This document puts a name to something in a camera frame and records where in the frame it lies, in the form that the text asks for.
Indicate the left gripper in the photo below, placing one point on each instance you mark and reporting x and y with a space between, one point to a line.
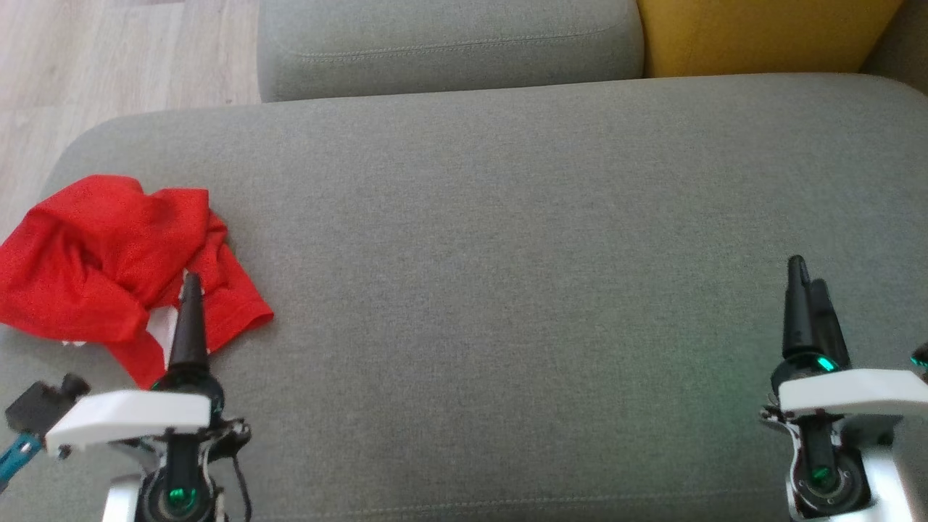
177 496

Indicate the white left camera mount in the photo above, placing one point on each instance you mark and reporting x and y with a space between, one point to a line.
123 420

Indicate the red Bulls 23 jersey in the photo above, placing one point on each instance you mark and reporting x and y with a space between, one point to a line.
87 239

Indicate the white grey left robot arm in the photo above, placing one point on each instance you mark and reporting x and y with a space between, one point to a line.
119 507

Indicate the red shorts with white stripe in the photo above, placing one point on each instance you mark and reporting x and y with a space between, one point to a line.
232 304

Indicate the yellow sofa back cushion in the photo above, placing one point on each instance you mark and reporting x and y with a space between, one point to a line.
761 36

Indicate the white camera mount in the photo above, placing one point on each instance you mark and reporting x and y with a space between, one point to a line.
123 420
855 391

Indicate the large grey sofa ottoman seat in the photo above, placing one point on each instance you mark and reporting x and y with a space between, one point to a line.
471 290

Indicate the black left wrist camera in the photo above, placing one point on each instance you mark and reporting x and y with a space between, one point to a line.
43 406

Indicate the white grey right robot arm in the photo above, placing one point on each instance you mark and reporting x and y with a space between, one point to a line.
899 486

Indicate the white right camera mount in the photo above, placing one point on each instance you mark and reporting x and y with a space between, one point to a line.
855 391

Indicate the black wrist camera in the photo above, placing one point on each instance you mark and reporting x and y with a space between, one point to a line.
921 355
43 406

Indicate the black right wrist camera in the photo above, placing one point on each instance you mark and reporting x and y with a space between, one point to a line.
921 355

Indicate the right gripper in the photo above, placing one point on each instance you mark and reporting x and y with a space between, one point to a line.
819 478

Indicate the taupe partition panel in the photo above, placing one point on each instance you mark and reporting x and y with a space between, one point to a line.
906 43

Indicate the grey sofa seat cushion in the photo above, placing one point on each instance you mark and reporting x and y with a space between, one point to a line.
435 43

